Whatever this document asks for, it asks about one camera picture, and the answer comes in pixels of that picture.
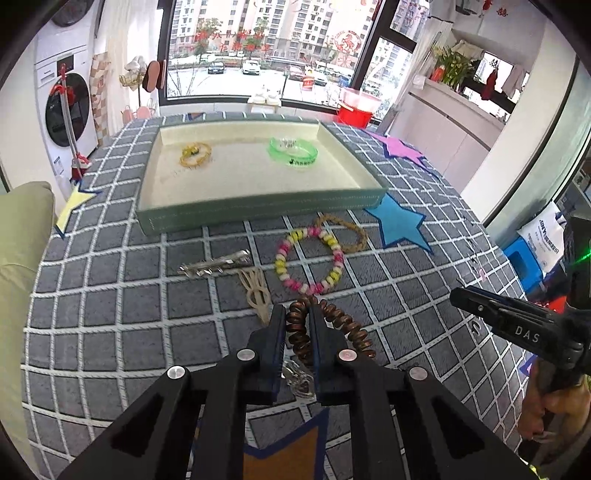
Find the potted green plant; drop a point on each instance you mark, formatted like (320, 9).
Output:
(455, 67)

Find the cream cushion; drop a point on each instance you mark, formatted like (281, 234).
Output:
(18, 240)

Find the white printed bag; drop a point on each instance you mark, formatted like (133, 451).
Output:
(547, 235)

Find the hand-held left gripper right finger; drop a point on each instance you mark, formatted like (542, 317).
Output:
(317, 332)

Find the white cabinet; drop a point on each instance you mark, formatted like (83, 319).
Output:
(443, 120)

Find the silver heart pendant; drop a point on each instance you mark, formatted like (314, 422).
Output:
(300, 383)

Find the white dryer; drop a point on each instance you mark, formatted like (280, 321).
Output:
(69, 23)

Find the clear hair clip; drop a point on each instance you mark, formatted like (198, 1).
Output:
(287, 142)

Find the silver hair clip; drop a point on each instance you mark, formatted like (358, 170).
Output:
(217, 265)

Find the person's right hand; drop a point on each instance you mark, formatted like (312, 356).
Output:
(554, 415)

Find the red mop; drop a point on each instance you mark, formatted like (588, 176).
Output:
(67, 120)

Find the blue box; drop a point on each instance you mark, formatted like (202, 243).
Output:
(521, 261)

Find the slipper rack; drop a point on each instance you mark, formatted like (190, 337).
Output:
(138, 78)

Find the white shoes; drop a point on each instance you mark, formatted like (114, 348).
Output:
(265, 94)

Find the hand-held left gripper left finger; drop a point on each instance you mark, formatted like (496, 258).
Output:
(276, 332)

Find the green jewelry tray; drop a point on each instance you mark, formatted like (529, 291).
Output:
(258, 184)

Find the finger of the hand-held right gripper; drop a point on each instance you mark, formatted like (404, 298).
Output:
(512, 323)

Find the pink basin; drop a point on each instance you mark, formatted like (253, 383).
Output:
(360, 99)

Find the white washing machine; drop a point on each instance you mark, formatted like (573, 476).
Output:
(64, 110)

